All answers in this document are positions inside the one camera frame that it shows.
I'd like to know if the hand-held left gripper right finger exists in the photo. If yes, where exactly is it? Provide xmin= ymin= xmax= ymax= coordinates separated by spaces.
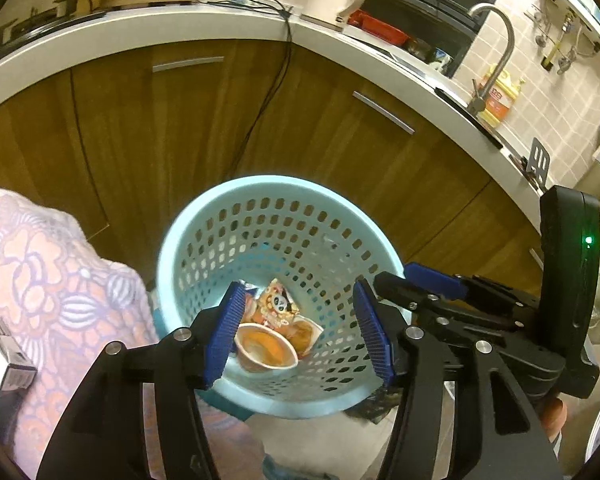
xmin=352 ymin=279 xmax=564 ymax=480

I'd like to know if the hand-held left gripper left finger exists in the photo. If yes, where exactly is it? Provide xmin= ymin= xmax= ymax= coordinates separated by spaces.
xmin=35 ymin=281 xmax=247 ymax=480

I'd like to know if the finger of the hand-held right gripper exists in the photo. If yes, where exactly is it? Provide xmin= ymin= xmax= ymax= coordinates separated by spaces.
xmin=372 ymin=271 xmax=522 ymax=352
xmin=404 ymin=261 xmax=542 ymax=329

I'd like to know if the orange paper cup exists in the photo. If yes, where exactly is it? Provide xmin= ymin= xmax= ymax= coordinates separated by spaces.
xmin=234 ymin=323 xmax=300 ymax=375

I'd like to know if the panda print snack packet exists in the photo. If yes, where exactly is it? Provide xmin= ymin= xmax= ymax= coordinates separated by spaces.
xmin=252 ymin=278 xmax=301 ymax=328

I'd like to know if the light blue perforated basket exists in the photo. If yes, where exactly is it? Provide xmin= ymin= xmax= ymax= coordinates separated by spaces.
xmin=156 ymin=175 xmax=413 ymax=420

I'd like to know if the person's right hand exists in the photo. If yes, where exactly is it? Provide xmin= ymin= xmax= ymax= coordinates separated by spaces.
xmin=539 ymin=394 xmax=569 ymax=442

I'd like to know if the black plastic bag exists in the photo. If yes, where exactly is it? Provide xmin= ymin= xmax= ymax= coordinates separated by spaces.
xmin=344 ymin=389 xmax=402 ymax=424

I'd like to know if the dark spatula stand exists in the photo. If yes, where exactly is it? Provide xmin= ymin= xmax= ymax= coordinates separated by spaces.
xmin=510 ymin=152 xmax=541 ymax=182

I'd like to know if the grey slotted spatula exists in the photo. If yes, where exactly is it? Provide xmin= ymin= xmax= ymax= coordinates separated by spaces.
xmin=527 ymin=137 xmax=551 ymax=194

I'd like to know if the pink floral blanket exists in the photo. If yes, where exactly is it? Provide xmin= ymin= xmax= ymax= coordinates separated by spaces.
xmin=0 ymin=182 xmax=261 ymax=480

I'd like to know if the yellow detergent bottle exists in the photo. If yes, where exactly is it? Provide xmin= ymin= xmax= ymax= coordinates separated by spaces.
xmin=477 ymin=63 xmax=526 ymax=127

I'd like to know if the wooden base cabinet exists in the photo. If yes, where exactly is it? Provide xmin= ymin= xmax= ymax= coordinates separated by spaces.
xmin=0 ymin=35 xmax=548 ymax=311

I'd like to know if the metal hanging utensil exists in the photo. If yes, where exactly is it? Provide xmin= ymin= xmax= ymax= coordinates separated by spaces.
xmin=557 ymin=42 xmax=581 ymax=76
xmin=532 ymin=5 xmax=551 ymax=47

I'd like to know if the steel gooseneck faucet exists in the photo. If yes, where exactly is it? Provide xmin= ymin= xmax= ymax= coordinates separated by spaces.
xmin=467 ymin=3 xmax=516 ymax=117

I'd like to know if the red plastic container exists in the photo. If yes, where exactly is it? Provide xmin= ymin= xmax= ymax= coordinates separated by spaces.
xmin=347 ymin=9 xmax=411 ymax=46

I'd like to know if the white water heater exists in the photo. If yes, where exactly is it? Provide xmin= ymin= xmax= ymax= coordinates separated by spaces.
xmin=540 ymin=0 xmax=600 ymax=52

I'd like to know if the black gas stove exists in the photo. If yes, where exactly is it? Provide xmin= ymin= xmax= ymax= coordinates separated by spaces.
xmin=0 ymin=0 xmax=107 ymax=54

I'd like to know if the thin black hanging cable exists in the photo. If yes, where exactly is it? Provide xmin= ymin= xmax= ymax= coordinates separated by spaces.
xmin=69 ymin=66 xmax=112 ymax=232

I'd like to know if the yellow handled hanging utensil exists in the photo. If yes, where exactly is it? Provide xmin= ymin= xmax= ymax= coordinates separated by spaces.
xmin=542 ymin=35 xmax=563 ymax=73

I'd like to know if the thick black hanging cable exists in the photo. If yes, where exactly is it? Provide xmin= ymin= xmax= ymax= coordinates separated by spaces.
xmin=229 ymin=7 xmax=294 ymax=181

